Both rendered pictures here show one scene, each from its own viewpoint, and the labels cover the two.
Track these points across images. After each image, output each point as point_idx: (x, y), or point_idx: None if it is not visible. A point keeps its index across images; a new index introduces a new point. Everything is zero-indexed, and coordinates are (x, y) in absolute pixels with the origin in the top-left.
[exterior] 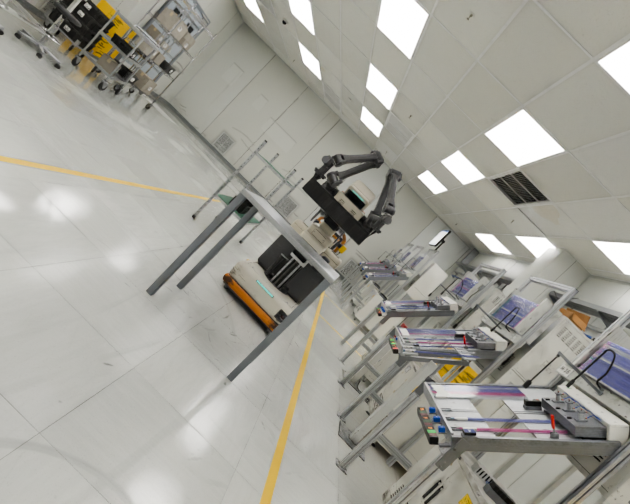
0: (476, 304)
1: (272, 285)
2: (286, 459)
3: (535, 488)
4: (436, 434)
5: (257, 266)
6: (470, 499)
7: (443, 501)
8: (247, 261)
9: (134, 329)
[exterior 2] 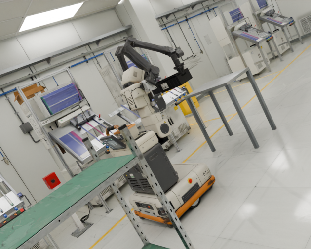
0: (79, 103)
1: (175, 169)
2: (213, 133)
3: (40, 177)
4: (186, 95)
5: (182, 175)
6: (174, 106)
7: (174, 116)
8: (196, 167)
9: (276, 115)
